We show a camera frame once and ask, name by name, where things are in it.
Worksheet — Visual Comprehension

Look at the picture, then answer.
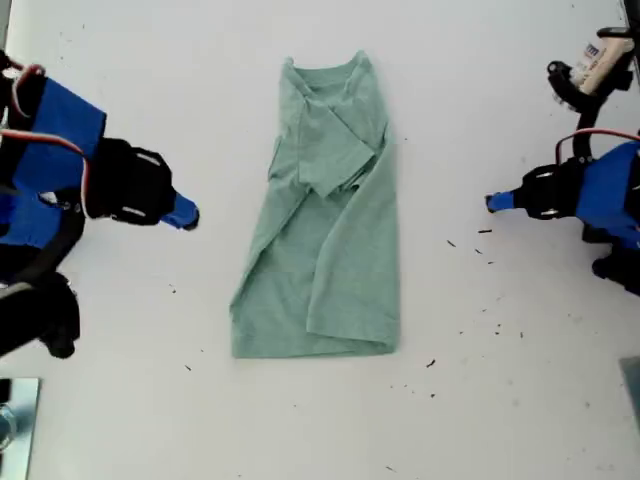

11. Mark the red white servo wire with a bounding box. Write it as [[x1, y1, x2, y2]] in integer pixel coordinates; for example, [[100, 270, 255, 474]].
[[555, 128, 640, 166], [0, 127, 99, 221]]

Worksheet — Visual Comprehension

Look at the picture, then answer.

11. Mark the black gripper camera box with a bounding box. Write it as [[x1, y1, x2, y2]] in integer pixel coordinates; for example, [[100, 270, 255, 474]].
[[546, 39, 637, 112], [0, 272, 82, 360]]

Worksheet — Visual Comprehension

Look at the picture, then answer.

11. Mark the black camera stalk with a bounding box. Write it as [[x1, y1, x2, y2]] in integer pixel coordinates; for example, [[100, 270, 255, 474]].
[[9, 202, 87, 299], [572, 99, 609, 164]]

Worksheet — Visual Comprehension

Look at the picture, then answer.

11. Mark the green t-shirt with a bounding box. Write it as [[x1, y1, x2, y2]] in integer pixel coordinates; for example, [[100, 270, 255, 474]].
[[228, 48, 404, 359]]

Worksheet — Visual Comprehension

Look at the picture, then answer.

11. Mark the steel base plate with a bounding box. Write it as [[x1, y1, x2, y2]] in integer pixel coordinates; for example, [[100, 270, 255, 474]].
[[0, 377, 42, 480]]

